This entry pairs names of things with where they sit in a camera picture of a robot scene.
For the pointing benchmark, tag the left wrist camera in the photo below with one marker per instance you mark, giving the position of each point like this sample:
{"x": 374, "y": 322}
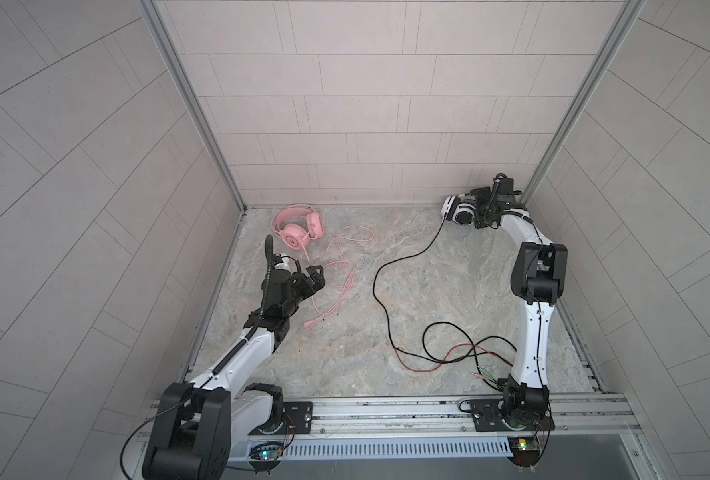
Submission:
{"x": 280, "y": 262}

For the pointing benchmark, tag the white slotted cable duct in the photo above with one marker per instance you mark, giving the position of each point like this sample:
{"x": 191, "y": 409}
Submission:
{"x": 309, "y": 448}

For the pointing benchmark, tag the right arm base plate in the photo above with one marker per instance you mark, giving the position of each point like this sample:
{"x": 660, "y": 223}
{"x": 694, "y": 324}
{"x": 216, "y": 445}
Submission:
{"x": 489, "y": 415}

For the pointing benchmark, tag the pink headphones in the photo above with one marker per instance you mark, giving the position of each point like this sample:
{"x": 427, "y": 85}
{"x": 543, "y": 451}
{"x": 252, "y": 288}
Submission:
{"x": 297, "y": 226}

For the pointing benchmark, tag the controller circuit board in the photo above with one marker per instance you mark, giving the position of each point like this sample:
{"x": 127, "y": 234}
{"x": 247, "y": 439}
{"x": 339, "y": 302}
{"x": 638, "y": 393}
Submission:
{"x": 526, "y": 451}
{"x": 267, "y": 452}

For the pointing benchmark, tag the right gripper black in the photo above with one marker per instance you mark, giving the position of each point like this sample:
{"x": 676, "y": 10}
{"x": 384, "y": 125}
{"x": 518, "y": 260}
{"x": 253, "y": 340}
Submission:
{"x": 480, "y": 219}

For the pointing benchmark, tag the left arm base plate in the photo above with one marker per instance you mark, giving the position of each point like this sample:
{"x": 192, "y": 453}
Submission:
{"x": 295, "y": 415}

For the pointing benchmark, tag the aluminium mounting rail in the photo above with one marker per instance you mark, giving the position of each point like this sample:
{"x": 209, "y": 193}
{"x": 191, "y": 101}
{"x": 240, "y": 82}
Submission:
{"x": 443, "y": 416}

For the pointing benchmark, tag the right controller circuit board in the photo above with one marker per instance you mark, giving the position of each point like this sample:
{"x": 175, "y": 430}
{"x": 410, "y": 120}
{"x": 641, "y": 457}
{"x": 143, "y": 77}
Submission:
{"x": 526, "y": 451}

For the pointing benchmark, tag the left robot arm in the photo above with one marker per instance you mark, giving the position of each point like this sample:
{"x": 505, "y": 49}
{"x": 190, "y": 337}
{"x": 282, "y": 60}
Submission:
{"x": 197, "y": 422}

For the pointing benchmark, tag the left controller circuit board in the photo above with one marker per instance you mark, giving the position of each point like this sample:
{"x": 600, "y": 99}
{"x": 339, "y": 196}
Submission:
{"x": 267, "y": 452}

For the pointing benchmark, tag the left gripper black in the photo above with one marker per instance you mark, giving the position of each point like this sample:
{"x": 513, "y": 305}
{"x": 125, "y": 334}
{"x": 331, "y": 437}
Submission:
{"x": 317, "y": 283}

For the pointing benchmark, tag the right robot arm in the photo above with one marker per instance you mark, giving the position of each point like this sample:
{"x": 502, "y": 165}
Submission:
{"x": 538, "y": 281}

